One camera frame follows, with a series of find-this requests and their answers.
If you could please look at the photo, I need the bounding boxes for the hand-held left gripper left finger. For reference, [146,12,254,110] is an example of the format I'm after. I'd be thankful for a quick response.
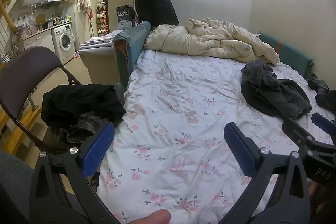
[29,122,124,224]

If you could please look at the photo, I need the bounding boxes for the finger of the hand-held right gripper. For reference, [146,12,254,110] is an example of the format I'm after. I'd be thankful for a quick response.
[311,112,336,135]
[282,118,315,148]

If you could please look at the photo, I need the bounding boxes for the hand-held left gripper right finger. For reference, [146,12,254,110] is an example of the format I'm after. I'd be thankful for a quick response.
[224,122,311,224]

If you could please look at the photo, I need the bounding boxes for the grey pants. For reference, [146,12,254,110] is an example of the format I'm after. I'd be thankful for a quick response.
[241,59,313,120]

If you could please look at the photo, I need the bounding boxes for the person's right hand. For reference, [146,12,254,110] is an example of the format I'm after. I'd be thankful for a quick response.
[308,181,336,224]

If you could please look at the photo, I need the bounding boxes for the person's left hand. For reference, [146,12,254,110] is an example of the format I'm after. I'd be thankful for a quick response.
[129,209,172,224]

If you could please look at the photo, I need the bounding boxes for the black garment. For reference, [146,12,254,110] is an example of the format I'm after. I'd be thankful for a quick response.
[306,73,336,111]

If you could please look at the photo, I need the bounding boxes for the grey knitted garment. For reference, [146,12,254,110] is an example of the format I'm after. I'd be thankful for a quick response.
[54,112,105,143]

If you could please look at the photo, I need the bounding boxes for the black clothes pile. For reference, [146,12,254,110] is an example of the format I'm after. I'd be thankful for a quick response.
[41,84,127,130]

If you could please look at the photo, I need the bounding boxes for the floral white bed sheet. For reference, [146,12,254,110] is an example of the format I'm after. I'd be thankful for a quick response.
[96,49,336,224]

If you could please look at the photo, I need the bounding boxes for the cream side table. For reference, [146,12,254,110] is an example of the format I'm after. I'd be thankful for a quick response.
[79,30,124,84]

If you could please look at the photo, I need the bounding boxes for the brown folding chair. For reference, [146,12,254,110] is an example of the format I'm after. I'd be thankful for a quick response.
[0,46,84,153]

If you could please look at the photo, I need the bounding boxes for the stack of papers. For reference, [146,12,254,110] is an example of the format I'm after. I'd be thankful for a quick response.
[80,30,121,49]

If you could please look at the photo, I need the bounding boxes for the cream duvet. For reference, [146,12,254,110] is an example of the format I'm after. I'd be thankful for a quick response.
[144,17,280,65]

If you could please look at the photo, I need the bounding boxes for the white washing machine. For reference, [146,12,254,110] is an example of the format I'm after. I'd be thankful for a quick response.
[51,23,76,65]

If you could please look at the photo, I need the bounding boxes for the kitchen counter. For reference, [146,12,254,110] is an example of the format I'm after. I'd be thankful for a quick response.
[10,22,72,56]

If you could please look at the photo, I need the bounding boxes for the shoe rack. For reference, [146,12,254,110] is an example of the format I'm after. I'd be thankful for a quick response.
[95,1,108,36]

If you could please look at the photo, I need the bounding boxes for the black printed bag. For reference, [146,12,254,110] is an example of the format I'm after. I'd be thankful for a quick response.
[115,5,137,30]

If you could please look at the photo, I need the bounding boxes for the cream hanging towel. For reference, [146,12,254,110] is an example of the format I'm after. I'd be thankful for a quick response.
[77,0,92,14]

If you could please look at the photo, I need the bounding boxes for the teal bed frame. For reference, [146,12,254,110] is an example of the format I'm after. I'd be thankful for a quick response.
[114,21,315,88]

